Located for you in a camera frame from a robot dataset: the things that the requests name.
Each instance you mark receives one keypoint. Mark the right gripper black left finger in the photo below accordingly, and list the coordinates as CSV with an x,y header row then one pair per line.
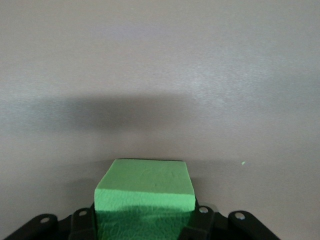
x,y
80,222

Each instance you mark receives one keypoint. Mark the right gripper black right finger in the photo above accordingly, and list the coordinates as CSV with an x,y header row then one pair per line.
x,y
202,220

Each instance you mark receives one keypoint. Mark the green foam cube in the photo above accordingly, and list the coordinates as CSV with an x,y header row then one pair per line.
x,y
145,190

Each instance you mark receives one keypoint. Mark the table cover sheet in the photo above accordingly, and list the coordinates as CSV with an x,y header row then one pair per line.
x,y
160,62

